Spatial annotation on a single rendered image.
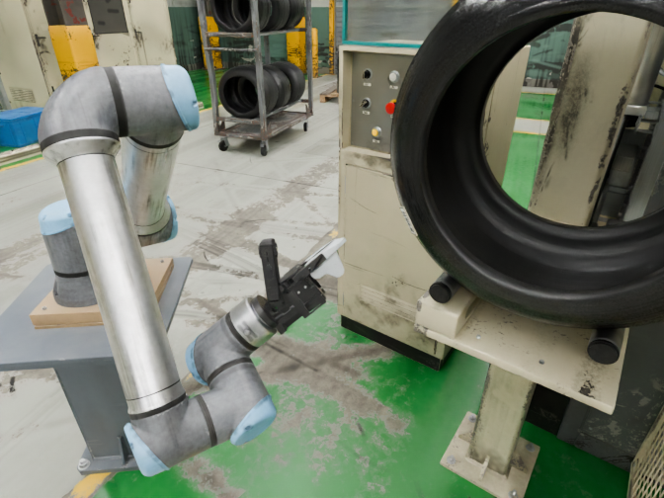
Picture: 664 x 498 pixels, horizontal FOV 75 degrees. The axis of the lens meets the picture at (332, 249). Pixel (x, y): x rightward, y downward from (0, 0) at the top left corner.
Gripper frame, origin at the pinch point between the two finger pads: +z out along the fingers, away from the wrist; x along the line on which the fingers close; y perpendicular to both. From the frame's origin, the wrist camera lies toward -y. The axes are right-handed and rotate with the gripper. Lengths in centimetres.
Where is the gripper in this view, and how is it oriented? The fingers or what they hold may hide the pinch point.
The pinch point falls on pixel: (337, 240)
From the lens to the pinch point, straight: 80.9
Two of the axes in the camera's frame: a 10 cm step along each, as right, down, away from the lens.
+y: 6.3, 7.6, 1.5
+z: 7.8, -6.2, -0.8
